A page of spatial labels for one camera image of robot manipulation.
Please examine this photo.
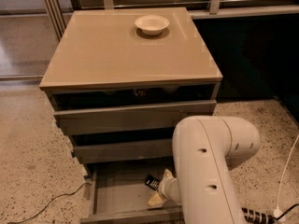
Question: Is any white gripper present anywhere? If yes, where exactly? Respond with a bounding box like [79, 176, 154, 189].
[147, 169, 180, 208]

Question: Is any black rxbar chocolate bar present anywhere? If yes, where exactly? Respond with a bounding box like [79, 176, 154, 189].
[145, 175, 160, 190]

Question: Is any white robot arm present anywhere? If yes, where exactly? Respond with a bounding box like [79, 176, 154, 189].
[148, 116, 260, 224]

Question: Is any bottom grey drawer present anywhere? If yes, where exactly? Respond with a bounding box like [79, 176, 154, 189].
[80, 157, 183, 224]

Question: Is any grey drawer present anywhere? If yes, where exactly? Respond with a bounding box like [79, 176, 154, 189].
[74, 139, 172, 164]
[54, 100, 217, 135]
[80, 157, 183, 224]

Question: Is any top grey drawer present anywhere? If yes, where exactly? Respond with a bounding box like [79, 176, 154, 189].
[54, 100, 217, 135]

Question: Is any middle grey drawer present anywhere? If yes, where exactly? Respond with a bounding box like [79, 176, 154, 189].
[74, 139, 172, 164]

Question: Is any grey drawer cabinet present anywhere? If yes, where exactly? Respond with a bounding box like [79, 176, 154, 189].
[39, 7, 223, 179]

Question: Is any black power strip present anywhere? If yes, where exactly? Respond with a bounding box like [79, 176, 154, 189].
[242, 208, 277, 224]

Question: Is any white bowl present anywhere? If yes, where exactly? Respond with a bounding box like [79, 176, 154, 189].
[135, 15, 169, 35]

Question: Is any white power cable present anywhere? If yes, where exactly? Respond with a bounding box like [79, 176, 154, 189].
[273, 133, 299, 223]

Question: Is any black floor cable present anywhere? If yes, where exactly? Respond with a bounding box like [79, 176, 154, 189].
[7, 181, 93, 224]

